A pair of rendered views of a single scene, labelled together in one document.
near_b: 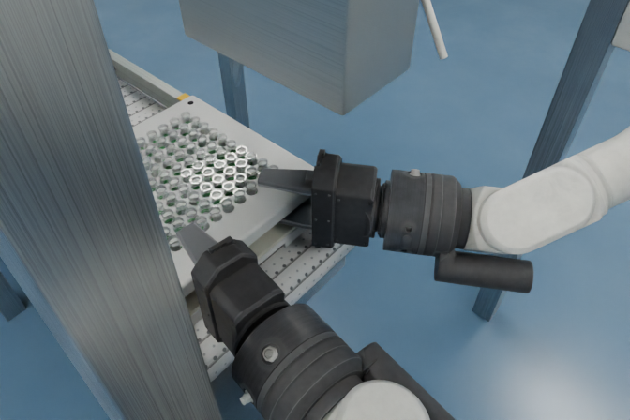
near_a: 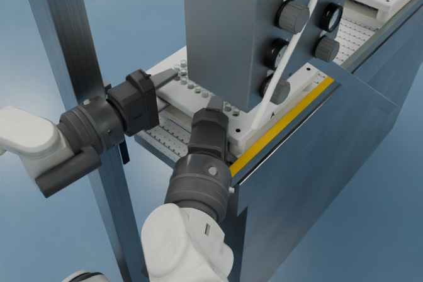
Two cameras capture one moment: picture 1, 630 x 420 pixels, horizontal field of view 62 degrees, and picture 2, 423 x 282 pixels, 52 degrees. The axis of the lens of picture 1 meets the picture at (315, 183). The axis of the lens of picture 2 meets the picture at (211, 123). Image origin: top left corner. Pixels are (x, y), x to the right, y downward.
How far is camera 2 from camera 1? 0.63 m
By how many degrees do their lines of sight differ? 60
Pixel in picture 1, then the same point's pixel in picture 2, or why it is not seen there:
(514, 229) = (152, 223)
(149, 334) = (43, 19)
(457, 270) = not seen: hidden behind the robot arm
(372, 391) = (49, 129)
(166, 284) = (45, 8)
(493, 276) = not seen: hidden behind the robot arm
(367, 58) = (202, 61)
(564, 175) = (177, 245)
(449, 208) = (177, 188)
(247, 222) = (192, 104)
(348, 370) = (73, 132)
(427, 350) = not seen: outside the picture
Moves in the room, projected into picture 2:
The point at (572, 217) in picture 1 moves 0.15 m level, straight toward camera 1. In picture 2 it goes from (151, 259) to (65, 195)
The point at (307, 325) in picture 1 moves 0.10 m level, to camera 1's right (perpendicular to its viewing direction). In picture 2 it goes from (98, 114) to (85, 164)
